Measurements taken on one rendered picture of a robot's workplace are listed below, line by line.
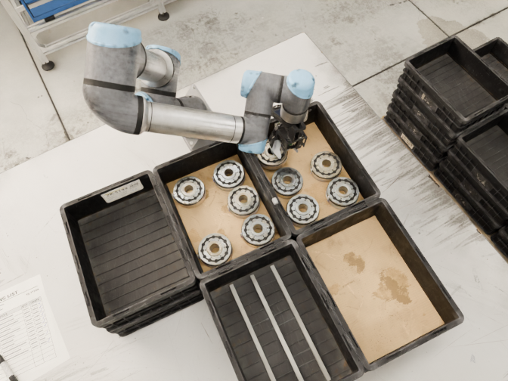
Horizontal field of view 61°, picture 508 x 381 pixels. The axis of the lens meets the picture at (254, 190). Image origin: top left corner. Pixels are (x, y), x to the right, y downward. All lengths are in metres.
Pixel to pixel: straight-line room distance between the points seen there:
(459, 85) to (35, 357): 2.03
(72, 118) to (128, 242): 1.56
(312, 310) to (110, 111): 0.77
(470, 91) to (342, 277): 1.24
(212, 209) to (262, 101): 0.42
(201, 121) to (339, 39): 2.02
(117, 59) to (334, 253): 0.81
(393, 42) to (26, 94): 2.35
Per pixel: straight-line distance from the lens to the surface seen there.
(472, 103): 2.22
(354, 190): 1.41
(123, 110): 1.05
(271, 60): 1.92
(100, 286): 1.41
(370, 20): 3.18
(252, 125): 1.17
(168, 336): 1.45
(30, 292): 1.64
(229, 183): 1.41
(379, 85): 2.81
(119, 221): 1.46
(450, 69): 2.31
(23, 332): 1.62
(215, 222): 1.38
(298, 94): 1.16
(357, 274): 1.34
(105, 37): 1.05
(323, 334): 1.29
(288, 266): 1.33
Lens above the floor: 2.10
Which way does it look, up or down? 64 degrees down
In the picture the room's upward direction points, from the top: 5 degrees counter-clockwise
